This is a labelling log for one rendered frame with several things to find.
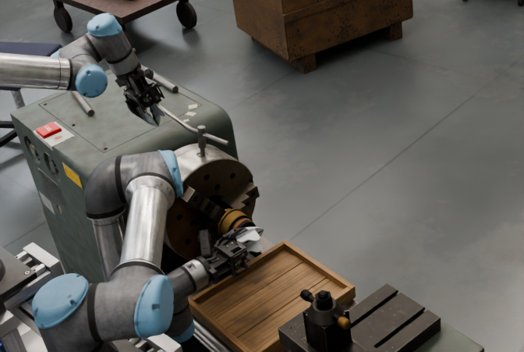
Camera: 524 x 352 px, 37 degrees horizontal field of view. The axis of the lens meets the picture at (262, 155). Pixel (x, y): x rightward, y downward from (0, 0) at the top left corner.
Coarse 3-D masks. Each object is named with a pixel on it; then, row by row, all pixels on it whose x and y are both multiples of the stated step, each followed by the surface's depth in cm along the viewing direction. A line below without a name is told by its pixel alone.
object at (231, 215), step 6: (228, 210) 213; (234, 210) 211; (240, 210) 213; (222, 216) 210; (228, 216) 210; (234, 216) 209; (240, 216) 209; (246, 216) 211; (216, 222) 213; (222, 222) 210; (228, 222) 208; (234, 222) 209; (240, 222) 208; (246, 222) 208; (252, 222) 209; (222, 228) 210; (228, 228) 208; (234, 228) 207; (222, 234) 211
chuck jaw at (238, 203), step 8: (248, 184) 223; (232, 192) 221; (240, 192) 220; (248, 192) 220; (256, 192) 222; (224, 200) 219; (232, 200) 218; (240, 200) 217; (248, 200) 218; (224, 208) 221; (240, 208) 214; (248, 208) 219
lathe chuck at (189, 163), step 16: (192, 160) 213; (208, 160) 212; (224, 160) 215; (192, 176) 210; (208, 176) 214; (224, 176) 217; (240, 176) 221; (208, 192) 216; (224, 192) 220; (176, 208) 211; (192, 208) 214; (176, 224) 213; (192, 224) 217; (176, 240) 215; (192, 240) 218; (192, 256) 221
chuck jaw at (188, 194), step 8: (184, 184) 209; (184, 192) 209; (192, 192) 207; (192, 200) 208; (200, 200) 210; (208, 200) 209; (200, 208) 209; (208, 208) 210; (216, 208) 210; (216, 216) 210
